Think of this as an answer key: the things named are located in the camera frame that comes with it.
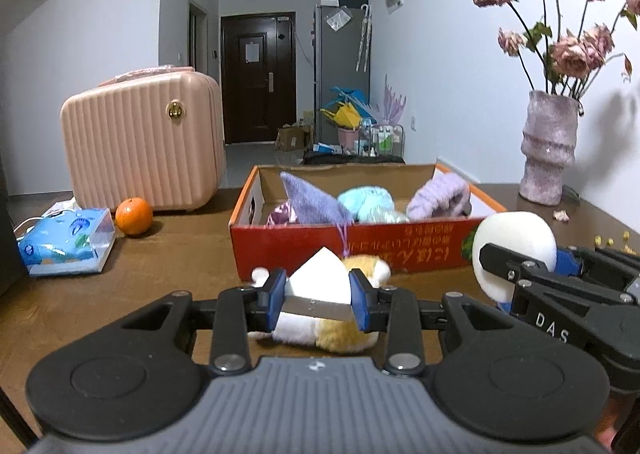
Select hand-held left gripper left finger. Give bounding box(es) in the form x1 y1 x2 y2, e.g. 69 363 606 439
120 268 288 376

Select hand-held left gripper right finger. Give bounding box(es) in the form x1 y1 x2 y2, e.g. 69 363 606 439
349 268 521 376

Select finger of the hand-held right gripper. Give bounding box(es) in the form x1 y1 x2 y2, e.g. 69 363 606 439
477 243 557 286
555 245 640 293

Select white round plush toy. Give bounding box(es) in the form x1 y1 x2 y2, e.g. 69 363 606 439
471 211 557 296

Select white yellow plush toy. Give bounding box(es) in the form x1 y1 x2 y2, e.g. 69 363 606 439
248 254 393 352

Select white wedge sponge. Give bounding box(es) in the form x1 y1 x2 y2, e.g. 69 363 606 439
282 247 353 322

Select red cardboard box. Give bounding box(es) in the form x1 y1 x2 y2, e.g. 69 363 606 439
229 161 508 282

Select pink satin pouch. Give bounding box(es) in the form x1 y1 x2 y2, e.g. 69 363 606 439
266 201 300 226

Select purple drawstring pouch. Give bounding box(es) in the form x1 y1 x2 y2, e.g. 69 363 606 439
280 171 357 260

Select light blue plush toy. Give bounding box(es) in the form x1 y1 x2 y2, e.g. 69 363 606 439
337 185 396 224

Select purple fuzzy headband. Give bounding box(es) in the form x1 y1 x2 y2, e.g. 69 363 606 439
406 173 472 221

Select scattered yellow crumbs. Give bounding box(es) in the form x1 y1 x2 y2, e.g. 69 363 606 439
592 230 640 255

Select white board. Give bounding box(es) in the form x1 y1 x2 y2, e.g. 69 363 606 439
436 157 480 184

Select mottled pink vase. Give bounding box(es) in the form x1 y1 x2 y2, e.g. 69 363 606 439
518 90 583 206

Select brown floor carton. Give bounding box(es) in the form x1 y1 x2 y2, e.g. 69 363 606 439
276 124 313 151

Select pink bucket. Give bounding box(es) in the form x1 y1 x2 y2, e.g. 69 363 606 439
337 127 361 152

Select orange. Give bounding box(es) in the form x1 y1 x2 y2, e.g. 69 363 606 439
115 197 154 236

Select yellow bag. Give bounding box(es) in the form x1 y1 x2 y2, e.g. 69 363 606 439
320 103 361 130

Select dark entrance door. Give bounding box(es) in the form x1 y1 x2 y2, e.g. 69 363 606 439
221 12 297 145

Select blue folded item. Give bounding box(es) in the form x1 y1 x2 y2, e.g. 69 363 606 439
330 87 371 110

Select pink ribbed suitcase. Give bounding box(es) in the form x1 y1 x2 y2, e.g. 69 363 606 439
60 66 227 213

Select bunch of dried roses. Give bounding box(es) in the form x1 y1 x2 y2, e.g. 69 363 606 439
470 0 640 100

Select blue tissue pack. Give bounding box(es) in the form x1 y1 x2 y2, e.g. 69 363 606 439
18 207 117 277

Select grey fridge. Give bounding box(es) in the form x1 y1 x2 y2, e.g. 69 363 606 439
313 3 372 145

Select hanging folded umbrella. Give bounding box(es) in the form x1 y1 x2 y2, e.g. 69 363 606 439
356 4 373 72

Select side room door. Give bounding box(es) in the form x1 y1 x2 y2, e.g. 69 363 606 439
187 0 208 75

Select black paper bag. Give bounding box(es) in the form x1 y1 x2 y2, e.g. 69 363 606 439
0 154 28 297

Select clear plastic sleeve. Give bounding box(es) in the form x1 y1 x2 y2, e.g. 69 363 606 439
325 9 351 32

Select wire trolley with bottles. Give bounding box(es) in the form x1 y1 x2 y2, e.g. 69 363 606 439
357 121 405 157

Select purple wall decoration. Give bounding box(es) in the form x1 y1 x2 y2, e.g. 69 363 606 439
382 74 408 125

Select white cables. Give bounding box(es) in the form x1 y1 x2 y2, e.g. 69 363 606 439
14 201 81 235

